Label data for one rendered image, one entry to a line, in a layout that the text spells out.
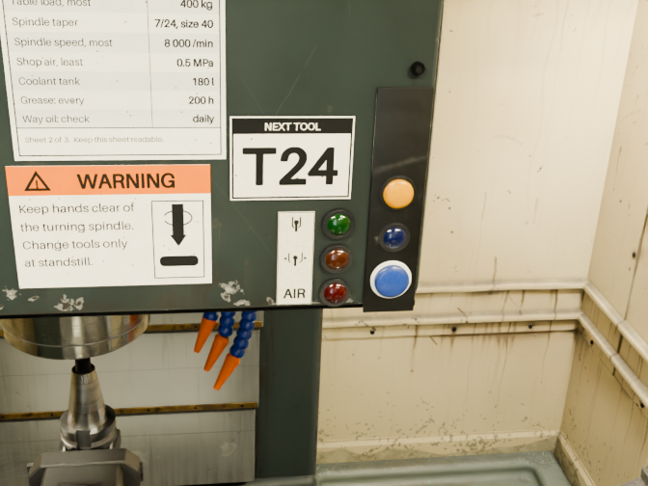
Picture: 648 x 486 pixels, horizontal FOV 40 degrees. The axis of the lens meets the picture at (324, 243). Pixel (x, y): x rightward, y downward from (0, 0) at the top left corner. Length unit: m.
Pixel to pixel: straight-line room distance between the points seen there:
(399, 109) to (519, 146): 1.21
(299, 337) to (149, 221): 0.88
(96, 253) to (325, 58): 0.24
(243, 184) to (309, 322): 0.87
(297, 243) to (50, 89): 0.23
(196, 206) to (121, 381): 0.87
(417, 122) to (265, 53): 0.13
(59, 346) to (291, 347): 0.72
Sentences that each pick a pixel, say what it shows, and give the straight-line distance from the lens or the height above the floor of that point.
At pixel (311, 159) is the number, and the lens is 0.71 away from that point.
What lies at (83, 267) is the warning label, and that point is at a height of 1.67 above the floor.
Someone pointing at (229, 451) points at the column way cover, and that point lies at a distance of 1.66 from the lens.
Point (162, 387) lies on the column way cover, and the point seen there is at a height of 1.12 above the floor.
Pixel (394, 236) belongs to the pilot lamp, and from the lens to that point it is 0.74.
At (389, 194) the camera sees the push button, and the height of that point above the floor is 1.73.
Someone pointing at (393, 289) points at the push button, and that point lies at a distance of 0.76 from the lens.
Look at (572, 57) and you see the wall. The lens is 1.90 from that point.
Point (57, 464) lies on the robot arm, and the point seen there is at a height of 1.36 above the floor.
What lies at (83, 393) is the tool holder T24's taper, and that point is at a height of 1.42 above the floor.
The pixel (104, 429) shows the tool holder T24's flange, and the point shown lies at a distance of 1.06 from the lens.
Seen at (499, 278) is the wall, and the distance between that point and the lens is 2.03.
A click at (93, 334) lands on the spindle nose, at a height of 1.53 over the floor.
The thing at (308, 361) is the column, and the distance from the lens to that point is 1.61.
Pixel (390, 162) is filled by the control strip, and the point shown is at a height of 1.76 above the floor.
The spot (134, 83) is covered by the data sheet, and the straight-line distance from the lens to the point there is 0.69.
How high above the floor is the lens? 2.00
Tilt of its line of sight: 25 degrees down
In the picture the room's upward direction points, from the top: 3 degrees clockwise
